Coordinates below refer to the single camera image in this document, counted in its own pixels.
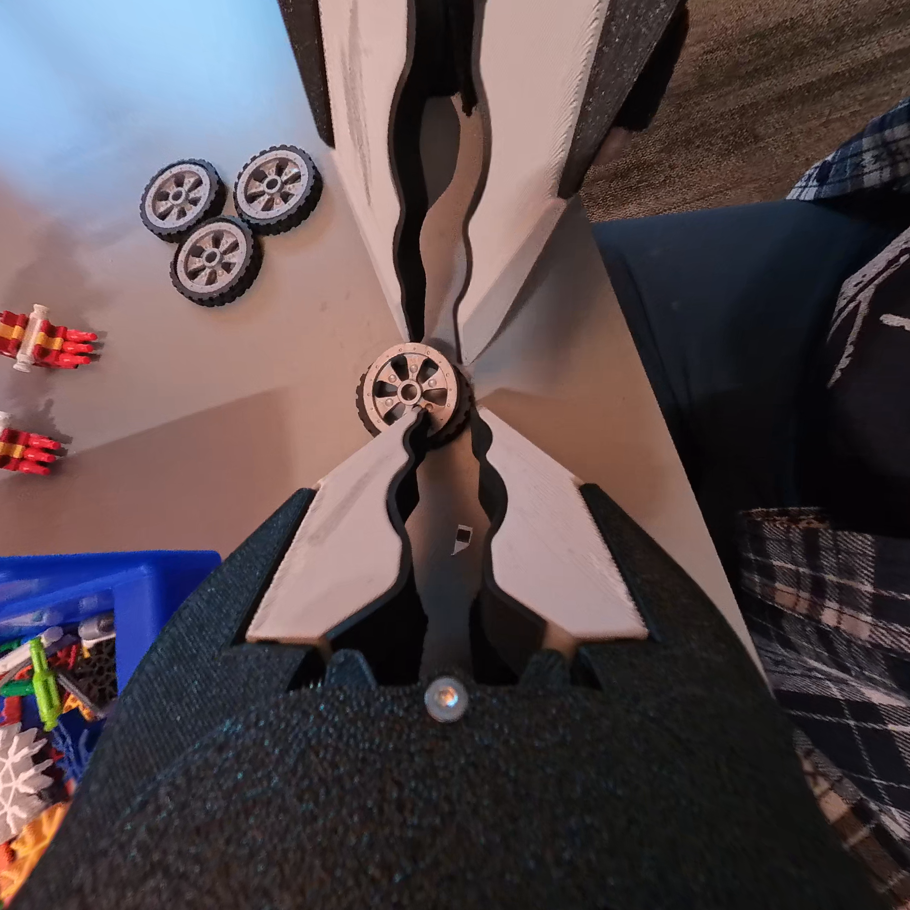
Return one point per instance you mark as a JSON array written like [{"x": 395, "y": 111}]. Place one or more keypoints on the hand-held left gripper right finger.
[{"x": 569, "y": 561}]

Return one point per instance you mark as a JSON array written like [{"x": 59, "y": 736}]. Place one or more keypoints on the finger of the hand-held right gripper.
[
  {"x": 355, "y": 142},
  {"x": 533, "y": 106}
]

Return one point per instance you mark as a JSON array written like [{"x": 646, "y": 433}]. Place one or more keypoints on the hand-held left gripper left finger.
[{"x": 334, "y": 561}]

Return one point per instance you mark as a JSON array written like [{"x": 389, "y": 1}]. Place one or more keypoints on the grey toy wheel black tyre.
[
  {"x": 375, "y": 389},
  {"x": 250, "y": 188},
  {"x": 190, "y": 261},
  {"x": 156, "y": 202}
]

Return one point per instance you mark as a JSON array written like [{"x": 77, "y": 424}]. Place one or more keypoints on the person's right hand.
[{"x": 613, "y": 148}]

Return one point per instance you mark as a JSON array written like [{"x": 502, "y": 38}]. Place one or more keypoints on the small white black scrap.
[{"x": 461, "y": 537}]

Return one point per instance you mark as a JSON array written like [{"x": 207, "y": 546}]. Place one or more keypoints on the blue plastic bin white tag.
[{"x": 142, "y": 576}]

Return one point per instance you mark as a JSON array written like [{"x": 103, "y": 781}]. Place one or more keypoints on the person's dark trousers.
[{"x": 711, "y": 355}]

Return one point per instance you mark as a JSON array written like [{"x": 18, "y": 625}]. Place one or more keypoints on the person's plaid shirt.
[{"x": 839, "y": 625}]

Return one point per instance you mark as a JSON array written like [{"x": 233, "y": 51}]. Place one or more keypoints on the colourful construction toy figure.
[{"x": 67, "y": 345}]

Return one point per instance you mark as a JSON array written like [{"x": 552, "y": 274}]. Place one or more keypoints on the person's dark printed t-shirt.
[{"x": 874, "y": 398}]

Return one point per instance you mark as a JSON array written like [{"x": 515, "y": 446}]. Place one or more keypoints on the pile of colourful construction pieces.
[{"x": 21, "y": 775}]

